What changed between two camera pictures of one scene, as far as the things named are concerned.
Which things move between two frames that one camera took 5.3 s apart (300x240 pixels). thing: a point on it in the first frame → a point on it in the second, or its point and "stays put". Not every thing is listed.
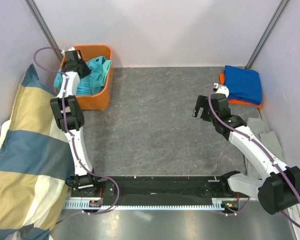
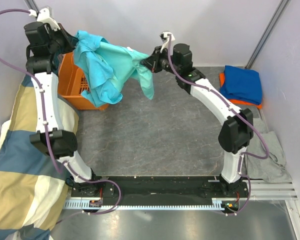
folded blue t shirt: (243, 84) stays put
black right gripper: (202, 102) → (153, 61)
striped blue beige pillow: (31, 175) stays put
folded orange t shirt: (222, 80) stays put
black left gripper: (87, 70) → (70, 41)
